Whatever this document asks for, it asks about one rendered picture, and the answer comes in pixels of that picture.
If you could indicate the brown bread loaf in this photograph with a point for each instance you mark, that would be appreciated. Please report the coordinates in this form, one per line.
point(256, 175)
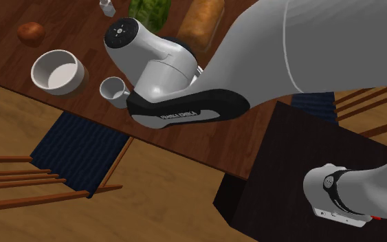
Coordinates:
point(200, 21)

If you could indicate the brown wooden table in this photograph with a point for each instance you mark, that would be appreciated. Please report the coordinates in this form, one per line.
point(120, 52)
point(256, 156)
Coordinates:
point(186, 144)

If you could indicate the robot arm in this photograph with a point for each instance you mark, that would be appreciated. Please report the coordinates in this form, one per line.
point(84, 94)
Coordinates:
point(280, 50)

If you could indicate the green lettuce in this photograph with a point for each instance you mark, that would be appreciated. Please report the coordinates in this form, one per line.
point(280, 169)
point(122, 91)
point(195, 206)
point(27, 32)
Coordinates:
point(149, 13)

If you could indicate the white bowl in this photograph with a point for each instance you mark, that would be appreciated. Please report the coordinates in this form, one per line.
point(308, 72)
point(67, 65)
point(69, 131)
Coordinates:
point(60, 75)

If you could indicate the brown potato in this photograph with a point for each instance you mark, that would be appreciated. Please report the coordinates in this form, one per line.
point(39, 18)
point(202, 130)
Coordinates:
point(30, 32)

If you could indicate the small white cup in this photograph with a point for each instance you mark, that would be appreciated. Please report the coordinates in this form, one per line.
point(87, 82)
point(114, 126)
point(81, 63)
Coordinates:
point(112, 91)

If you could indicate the dark robot stand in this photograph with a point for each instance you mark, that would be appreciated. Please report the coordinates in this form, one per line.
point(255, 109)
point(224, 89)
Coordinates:
point(280, 167)

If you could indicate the wooden chair with blue seat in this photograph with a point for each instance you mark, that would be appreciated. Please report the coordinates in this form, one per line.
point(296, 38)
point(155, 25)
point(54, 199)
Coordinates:
point(313, 105)
point(76, 147)

